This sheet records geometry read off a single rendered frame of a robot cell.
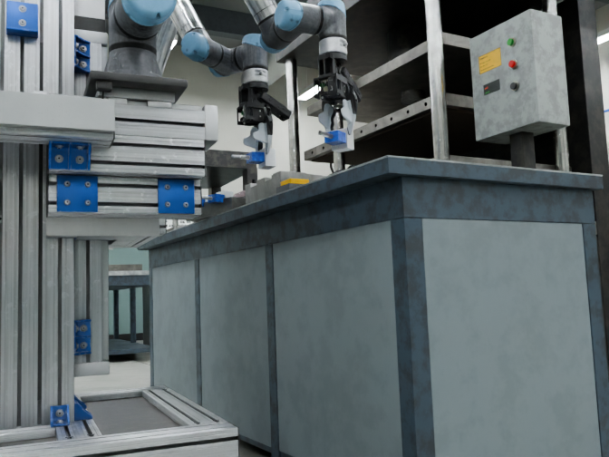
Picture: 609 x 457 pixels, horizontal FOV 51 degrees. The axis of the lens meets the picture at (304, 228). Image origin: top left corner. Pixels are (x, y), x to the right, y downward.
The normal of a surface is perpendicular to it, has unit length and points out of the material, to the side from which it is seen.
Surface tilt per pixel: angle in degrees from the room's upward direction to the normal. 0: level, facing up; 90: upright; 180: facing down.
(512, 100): 90
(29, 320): 90
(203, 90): 90
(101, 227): 90
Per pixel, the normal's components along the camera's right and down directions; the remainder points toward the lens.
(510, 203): 0.49, -0.11
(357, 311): -0.87, -0.02
